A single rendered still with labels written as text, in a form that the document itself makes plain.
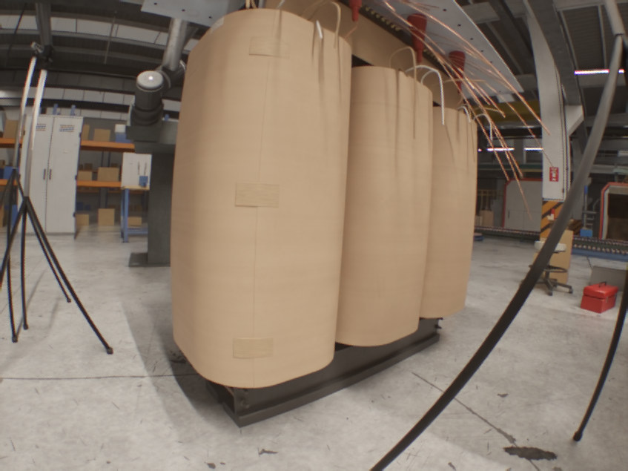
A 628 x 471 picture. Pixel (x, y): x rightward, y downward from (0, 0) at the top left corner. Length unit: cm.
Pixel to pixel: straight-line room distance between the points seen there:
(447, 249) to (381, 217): 46
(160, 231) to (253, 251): 257
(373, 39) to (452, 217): 74
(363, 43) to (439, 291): 97
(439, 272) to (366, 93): 75
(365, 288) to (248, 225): 45
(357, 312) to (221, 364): 44
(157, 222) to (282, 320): 257
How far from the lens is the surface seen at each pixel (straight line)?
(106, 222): 871
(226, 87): 71
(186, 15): 137
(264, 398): 98
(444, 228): 130
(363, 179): 93
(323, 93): 77
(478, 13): 1501
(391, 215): 94
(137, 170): 582
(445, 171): 131
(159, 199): 317
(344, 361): 114
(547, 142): 1159
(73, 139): 553
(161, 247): 320
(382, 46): 116
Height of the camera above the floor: 62
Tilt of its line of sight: 5 degrees down
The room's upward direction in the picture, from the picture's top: 3 degrees clockwise
